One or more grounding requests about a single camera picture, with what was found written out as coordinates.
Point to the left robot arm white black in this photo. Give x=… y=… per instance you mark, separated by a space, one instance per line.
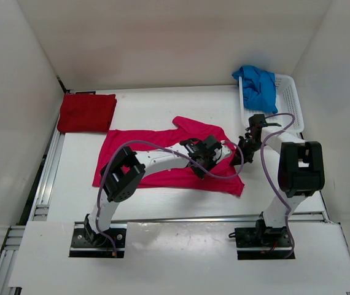
x=137 y=159

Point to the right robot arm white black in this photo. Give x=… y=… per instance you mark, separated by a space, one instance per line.
x=300 y=169

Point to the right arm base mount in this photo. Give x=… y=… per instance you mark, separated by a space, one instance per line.
x=262 y=242

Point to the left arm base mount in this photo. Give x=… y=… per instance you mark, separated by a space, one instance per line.
x=101 y=247

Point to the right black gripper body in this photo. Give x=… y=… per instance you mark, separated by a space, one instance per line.
x=248 y=144

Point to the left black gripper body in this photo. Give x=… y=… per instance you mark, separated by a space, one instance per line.
x=211 y=160

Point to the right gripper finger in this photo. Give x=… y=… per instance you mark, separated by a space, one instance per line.
x=248 y=156
x=238 y=158

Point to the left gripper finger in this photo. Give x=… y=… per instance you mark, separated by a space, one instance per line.
x=206 y=171
x=197 y=171

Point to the blue t-shirt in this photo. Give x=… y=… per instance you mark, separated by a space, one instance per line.
x=258 y=88

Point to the white plastic basket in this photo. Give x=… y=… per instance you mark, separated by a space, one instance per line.
x=286 y=101

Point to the dark red t-shirt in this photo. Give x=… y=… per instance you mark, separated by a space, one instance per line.
x=83 y=112

